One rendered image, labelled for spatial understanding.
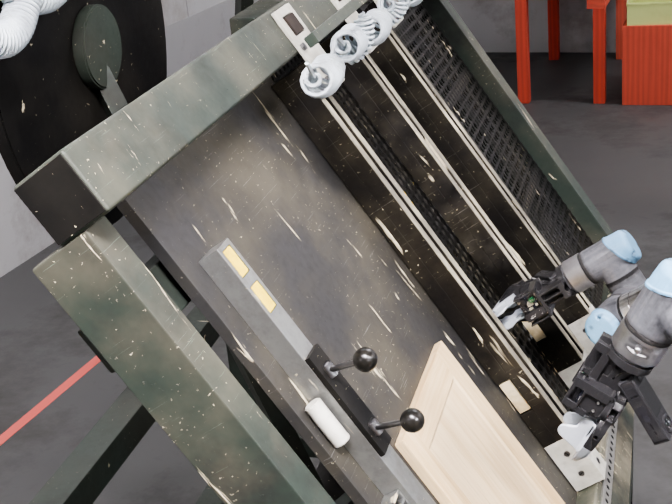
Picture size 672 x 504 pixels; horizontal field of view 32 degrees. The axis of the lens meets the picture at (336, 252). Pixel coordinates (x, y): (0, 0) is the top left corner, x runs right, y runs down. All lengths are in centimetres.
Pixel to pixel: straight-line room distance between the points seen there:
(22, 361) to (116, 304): 397
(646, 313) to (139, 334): 69
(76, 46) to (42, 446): 256
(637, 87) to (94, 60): 628
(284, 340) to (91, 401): 329
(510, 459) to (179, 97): 100
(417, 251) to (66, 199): 101
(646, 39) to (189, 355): 702
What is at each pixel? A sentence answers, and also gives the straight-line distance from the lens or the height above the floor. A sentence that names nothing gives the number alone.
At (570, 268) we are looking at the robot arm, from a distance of 247.
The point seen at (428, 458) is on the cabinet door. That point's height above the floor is 125.
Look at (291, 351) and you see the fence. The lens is 182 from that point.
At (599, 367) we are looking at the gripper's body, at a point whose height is 152.
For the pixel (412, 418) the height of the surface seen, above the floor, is 145.
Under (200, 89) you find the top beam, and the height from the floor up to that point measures 190.
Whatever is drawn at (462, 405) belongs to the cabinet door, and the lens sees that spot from 227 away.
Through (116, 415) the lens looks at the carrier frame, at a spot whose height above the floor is 79.
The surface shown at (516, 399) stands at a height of 110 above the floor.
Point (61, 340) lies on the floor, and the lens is 566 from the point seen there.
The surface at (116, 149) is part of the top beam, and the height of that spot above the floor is 191.
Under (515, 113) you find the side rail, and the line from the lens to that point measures 356.
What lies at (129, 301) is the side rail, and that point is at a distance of 157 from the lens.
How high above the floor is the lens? 235
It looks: 22 degrees down
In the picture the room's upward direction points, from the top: 6 degrees counter-clockwise
